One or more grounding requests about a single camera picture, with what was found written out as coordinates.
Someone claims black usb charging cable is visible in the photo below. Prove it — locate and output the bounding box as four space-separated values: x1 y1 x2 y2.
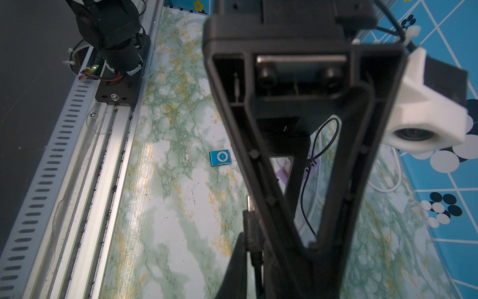
242 115 341 299

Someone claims white power strip cord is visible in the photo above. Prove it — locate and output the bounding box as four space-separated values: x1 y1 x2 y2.
309 145 404 232

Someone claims aluminium front rail frame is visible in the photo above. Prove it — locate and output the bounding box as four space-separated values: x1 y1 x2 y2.
1 1 164 299

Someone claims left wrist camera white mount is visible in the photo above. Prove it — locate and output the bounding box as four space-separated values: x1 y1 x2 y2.
382 47 468 154

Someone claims blue mp3 player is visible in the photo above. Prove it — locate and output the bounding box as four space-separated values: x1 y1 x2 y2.
209 149 231 167

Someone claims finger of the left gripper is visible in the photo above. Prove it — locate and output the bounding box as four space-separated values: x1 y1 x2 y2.
317 49 407 299
205 54 317 299

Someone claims purple power strip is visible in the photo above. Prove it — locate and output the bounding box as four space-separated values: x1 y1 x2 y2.
271 149 322 200

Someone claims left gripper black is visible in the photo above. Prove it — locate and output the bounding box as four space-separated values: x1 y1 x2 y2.
203 1 407 123

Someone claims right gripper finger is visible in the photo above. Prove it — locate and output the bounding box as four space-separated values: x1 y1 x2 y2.
215 232 247 299

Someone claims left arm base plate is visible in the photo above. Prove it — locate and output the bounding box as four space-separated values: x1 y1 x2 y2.
95 33 151 107

